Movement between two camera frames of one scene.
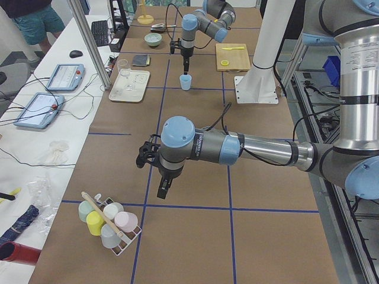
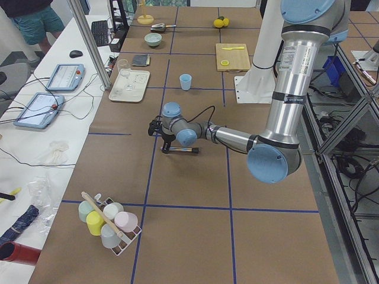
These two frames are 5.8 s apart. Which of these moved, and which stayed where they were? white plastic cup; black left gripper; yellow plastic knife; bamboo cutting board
Moved: black left gripper
Stayed: white plastic cup; bamboo cutting board; yellow plastic knife
